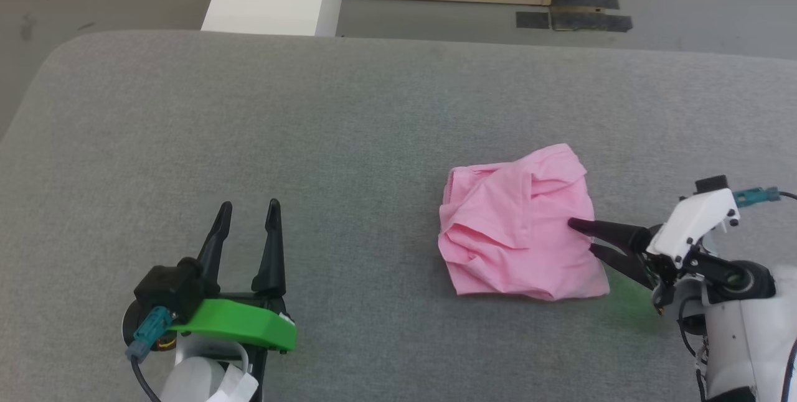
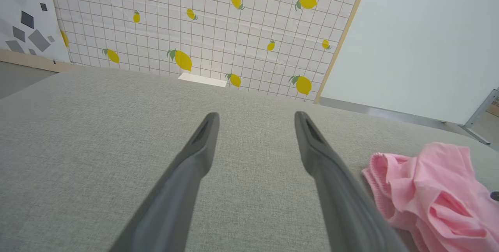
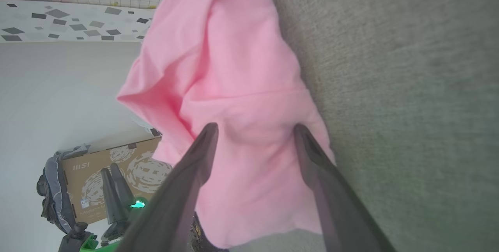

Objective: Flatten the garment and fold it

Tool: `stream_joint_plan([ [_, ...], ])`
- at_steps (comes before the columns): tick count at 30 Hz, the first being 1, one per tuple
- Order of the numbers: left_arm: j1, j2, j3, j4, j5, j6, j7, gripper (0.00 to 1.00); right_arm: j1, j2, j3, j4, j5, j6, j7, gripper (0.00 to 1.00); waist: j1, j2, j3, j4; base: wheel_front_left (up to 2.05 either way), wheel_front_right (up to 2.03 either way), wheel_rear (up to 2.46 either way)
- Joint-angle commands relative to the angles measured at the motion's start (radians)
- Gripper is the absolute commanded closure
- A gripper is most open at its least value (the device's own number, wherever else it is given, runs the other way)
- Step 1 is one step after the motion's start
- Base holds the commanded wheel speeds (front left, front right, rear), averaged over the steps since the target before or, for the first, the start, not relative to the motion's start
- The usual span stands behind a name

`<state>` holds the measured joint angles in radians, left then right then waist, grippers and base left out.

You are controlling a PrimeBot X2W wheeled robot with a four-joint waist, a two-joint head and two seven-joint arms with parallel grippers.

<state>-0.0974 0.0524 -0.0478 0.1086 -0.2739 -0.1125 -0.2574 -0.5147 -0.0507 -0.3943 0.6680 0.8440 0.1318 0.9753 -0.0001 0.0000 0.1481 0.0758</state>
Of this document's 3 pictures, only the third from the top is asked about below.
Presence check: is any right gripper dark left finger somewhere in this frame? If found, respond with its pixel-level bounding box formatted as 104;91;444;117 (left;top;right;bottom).
115;122;219;252

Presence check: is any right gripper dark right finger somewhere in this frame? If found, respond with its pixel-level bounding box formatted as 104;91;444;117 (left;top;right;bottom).
293;123;396;252

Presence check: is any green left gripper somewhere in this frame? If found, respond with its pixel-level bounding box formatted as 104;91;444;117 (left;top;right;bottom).
80;163;149;252

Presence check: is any pink garment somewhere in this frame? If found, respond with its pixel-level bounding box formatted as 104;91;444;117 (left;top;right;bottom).
117;0;336;249

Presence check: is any grey crumpled garment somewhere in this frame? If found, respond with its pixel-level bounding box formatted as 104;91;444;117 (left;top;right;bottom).
36;145;92;235

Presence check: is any brown MSI cardboard box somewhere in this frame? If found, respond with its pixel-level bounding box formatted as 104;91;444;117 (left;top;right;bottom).
60;137;174;223

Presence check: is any grey fabric sofa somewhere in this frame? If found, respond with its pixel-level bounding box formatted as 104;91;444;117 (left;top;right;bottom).
230;0;499;252

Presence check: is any white panel with grey squares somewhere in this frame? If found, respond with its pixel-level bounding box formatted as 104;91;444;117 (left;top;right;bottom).
0;0;154;43

